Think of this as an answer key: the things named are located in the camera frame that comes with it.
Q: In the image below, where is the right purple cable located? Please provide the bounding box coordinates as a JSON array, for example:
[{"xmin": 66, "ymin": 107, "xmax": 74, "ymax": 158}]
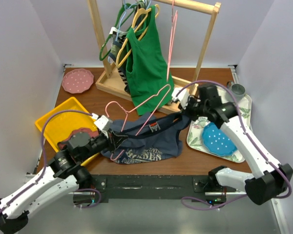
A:
[{"xmin": 178, "ymin": 79, "xmax": 292, "ymax": 209}]

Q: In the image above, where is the blue dotted plate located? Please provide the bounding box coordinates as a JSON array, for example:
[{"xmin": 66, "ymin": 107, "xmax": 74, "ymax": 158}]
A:
[{"xmin": 201, "ymin": 122, "xmax": 237, "ymax": 157}]

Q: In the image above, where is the green plastic hanger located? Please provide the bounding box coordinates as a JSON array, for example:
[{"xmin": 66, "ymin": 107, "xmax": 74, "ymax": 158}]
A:
[{"xmin": 99, "ymin": 3, "xmax": 134, "ymax": 61}]

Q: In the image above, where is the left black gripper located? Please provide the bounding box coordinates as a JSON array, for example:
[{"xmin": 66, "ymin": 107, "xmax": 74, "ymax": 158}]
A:
[{"xmin": 79, "ymin": 127, "xmax": 128, "ymax": 161}]

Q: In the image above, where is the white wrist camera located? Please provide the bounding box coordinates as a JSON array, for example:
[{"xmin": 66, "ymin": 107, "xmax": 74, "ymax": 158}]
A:
[
  {"xmin": 91, "ymin": 113, "xmax": 113, "ymax": 132},
  {"xmin": 171, "ymin": 87, "xmax": 190, "ymax": 109}
]

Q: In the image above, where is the light blue plastic hanger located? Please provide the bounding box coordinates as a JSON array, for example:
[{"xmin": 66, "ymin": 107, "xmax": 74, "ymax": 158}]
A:
[{"xmin": 99, "ymin": 0, "xmax": 151, "ymax": 63}]

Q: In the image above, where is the pink dotted plate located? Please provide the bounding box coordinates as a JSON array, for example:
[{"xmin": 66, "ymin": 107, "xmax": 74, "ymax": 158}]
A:
[{"xmin": 62, "ymin": 68, "xmax": 94, "ymax": 94}]

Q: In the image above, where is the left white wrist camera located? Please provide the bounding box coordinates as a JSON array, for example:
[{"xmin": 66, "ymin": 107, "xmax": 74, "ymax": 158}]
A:
[{"xmin": 91, "ymin": 113, "xmax": 113, "ymax": 132}]

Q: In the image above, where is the grey ceramic mug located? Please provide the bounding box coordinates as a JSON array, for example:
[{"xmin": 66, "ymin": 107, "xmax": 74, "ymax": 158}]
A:
[{"xmin": 227, "ymin": 81, "xmax": 246, "ymax": 102}]

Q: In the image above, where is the yellow plastic bin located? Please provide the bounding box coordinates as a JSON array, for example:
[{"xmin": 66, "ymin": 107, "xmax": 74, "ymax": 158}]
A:
[{"xmin": 35, "ymin": 97, "xmax": 97, "ymax": 159}]

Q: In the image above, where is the zebra striped garment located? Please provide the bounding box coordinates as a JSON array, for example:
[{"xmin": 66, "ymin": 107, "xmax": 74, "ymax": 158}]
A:
[{"xmin": 114, "ymin": 31, "xmax": 130, "ymax": 94}]

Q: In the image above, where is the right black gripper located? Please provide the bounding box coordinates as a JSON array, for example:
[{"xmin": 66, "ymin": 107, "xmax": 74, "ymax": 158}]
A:
[{"xmin": 178, "ymin": 95, "xmax": 209, "ymax": 122}]

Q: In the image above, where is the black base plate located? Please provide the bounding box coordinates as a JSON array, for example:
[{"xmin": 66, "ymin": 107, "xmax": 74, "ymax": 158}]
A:
[{"xmin": 73, "ymin": 174, "xmax": 236, "ymax": 204}]

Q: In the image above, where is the olive green garment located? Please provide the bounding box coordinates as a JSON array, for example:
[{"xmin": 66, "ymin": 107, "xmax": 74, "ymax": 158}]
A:
[{"xmin": 108, "ymin": 40, "xmax": 123, "ymax": 62}]

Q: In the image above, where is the green tank top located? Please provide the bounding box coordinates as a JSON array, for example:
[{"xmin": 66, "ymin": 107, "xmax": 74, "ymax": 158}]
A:
[{"xmin": 126, "ymin": 5, "xmax": 174, "ymax": 116}]

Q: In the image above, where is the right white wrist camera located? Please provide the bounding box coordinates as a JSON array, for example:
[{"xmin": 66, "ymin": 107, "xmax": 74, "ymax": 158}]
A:
[{"xmin": 171, "ymin": 87, "xmax": 190, "ymax": 109}]

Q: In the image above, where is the blue grey tank top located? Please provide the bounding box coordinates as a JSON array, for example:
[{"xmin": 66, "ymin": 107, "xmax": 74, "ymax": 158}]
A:
[{"xmin": 101, "ymin": 112, "xmax": 191, "ymax": 164}]

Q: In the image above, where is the red tank top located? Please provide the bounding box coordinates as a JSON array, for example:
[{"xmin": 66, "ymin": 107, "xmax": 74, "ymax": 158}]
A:
[{"xmin": 57, "ymin": 128, "xmax": 99, "ymax": 150}]

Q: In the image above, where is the pink wire hanger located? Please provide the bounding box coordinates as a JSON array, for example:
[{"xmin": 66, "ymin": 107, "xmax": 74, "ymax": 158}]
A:
[
  {"xmin": 166, "ymin": 0, "xmax": 178, "ymax": 82},
  {"xmin": 104, "ymin": 84, "xmax": 172, "ymax": 161}
]

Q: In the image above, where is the yellow plastic hanger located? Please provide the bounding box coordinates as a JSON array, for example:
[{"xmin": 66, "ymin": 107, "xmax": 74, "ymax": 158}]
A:
[{"xmin": 115, "ymin": 4, "xmax": 160, "ymax": 69}]

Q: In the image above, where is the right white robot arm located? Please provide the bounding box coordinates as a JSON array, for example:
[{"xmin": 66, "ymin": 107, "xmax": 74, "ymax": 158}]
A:
[{"xmin": 172, "ymin": 80, "xmax": 293, "ymax": 205}]

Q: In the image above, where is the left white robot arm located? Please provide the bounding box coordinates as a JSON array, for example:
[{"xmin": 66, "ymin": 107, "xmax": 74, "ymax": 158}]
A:
[{"xmin": 0, "ymin": 131, "xmax": 128, "ymax": 234}]

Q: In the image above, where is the purple cable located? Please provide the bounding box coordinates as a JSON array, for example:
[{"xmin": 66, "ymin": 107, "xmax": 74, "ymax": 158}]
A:
[
  {"xmin": 0, "ymin": 109, "xmax": 96, "ymax": 227},
  {"xmin": 178, "ymin": 79, "xmax": 292, "ymax": 209}
]

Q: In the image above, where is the wooden clothes rack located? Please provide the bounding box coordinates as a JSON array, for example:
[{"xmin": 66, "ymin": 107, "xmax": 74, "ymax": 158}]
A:
[{"xmin": 86, "ymin": 0, "xmax": 222, "ymax": 120}]

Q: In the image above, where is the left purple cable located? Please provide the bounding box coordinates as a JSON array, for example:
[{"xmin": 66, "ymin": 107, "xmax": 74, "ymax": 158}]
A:
[{"xmin": 0, "ymin": 109, "xmax": 96, "ymax": 227}]

